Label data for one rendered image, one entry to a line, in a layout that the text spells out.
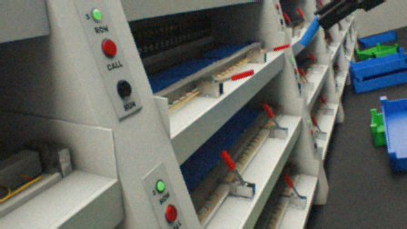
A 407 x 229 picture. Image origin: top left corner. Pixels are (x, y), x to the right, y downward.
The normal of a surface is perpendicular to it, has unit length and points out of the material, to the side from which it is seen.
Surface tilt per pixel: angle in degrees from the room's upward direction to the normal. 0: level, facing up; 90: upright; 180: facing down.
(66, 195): 18
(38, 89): 90
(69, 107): 90
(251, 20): 90
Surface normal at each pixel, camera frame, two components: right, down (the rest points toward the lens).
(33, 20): 0.90, 0.11
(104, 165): -0.43, 0.32
